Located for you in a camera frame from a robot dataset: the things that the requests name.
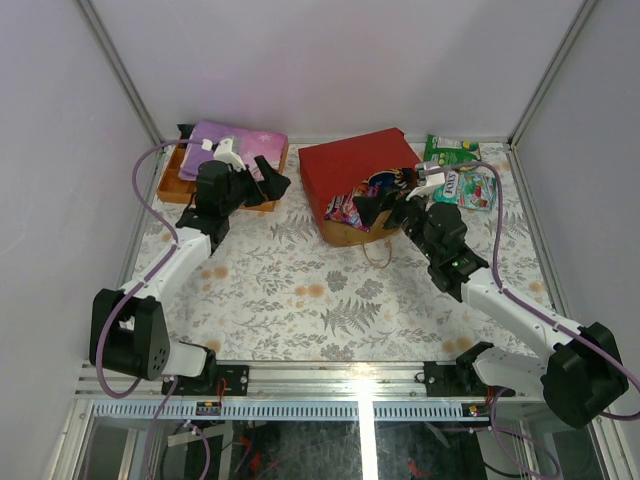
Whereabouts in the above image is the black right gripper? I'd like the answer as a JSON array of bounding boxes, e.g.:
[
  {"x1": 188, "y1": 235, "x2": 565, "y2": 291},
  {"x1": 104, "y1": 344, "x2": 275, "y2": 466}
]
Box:
[{"x1": 352, "y1": 185, "x2": 439, "y2": 262}]

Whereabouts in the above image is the blue Oreo snack bag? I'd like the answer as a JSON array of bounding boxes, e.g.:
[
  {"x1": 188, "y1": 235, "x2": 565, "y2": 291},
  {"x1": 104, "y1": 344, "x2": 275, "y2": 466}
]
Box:
[{"x1": 366, "y1": 168, "x2": 417, "y2": 193}]

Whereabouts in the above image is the pink purple Fox's candy bag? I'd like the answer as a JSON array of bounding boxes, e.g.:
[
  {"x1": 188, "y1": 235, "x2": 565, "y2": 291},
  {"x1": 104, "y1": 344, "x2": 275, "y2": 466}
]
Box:
[{"x1": 324, "y1": 183, "x2": 379, "y2": 232}]

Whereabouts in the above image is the red paper bag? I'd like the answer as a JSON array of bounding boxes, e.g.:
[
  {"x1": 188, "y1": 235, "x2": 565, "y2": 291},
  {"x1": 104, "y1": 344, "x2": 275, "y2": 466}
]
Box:
[{"x1": 298, "y1": 128, "x2": 419, "y2": 248}]

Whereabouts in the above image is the green candy packet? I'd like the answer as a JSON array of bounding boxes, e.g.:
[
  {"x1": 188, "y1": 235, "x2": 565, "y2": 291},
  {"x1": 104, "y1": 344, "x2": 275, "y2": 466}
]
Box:
[{"x1": 423, "y1": 135, "x2": 481, "y2": 166}]

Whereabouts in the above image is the teal Fox's candy bag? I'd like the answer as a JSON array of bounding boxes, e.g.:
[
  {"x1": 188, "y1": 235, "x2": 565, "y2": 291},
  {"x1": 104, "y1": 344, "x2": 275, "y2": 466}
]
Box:
[{"x1": 433, "y1": 171, "x2": 497, "y2": 211}]

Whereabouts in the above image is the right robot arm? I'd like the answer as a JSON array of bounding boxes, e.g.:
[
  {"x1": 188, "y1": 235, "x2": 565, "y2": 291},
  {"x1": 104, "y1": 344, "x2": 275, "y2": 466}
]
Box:
[{"x1": 354, "y1": 175, "x2": 639, "y2": 429}]

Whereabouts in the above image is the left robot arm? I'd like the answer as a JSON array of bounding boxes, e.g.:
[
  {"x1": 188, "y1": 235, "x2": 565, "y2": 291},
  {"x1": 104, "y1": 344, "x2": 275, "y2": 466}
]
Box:
[{"x1": 90, "y1": 156, "x2": 291, "y2": 395}]

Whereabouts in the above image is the wooden compartment tray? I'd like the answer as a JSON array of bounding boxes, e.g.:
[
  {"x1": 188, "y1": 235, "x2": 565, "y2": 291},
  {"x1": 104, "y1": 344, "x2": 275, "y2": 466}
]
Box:
[{"x1": 157, "y1": 140, "x2": 289, "y2": 212}]

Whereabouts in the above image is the dark patterned cloth at back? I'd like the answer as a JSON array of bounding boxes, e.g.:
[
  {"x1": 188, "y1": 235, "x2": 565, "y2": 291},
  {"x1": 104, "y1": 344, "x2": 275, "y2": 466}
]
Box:
[{"x1": 177, "y1": 123, "x2": 195, "y2": 145}]

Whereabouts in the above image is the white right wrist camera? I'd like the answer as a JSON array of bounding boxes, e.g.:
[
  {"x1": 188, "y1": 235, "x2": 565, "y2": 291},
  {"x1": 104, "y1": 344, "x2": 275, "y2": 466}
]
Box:
[{"x1": 406, "y1": 162, "x2": 456, "y2": 201}]

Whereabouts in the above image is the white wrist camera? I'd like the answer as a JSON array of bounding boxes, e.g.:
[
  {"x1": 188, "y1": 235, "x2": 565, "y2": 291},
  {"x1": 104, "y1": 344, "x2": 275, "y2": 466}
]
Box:
[
  {"x1": 406, "y1": 162, "x2": 456, "y2": 201},
  {"x1": 201, "y1": 136, "x2": 247, "y2": 172}
]

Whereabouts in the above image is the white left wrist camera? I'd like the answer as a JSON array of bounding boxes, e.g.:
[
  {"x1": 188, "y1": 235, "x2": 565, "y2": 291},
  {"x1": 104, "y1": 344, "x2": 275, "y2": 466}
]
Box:
[{"x1": 201, "y1": 136, "x2": 247, "y2": 172}]

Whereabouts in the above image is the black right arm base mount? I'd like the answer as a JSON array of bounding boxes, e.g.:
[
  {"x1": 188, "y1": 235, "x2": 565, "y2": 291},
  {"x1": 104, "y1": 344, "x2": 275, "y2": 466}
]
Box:
[{"x1": 413, "y1": 356, "x2": 504, "y2": 398}]

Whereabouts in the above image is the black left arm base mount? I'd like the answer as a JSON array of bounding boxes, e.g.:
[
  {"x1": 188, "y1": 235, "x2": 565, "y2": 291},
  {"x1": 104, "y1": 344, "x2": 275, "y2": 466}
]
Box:
[{"x1": 173, "y1": 364, "x2": 250, "y2": 398}]

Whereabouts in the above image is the aluminium front rail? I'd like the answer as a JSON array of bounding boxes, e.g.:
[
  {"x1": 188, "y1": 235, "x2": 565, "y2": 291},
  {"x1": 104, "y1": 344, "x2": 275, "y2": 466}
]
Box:
[{"x1": 74, "y1": 360, "x2": 614, "y2": 402}]

